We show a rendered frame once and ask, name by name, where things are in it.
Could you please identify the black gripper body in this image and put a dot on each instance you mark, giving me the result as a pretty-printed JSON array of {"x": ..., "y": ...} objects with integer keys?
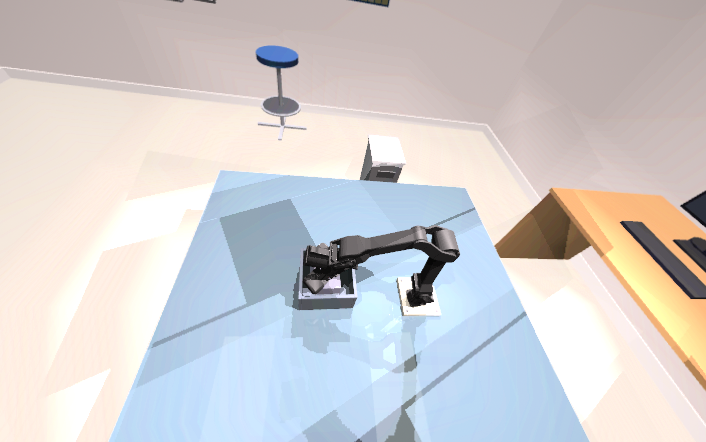
[{"x": 315, "y": 282}]

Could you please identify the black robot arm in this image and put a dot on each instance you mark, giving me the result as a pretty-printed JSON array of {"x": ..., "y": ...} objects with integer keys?
[{"x": 354, "y": 250}]

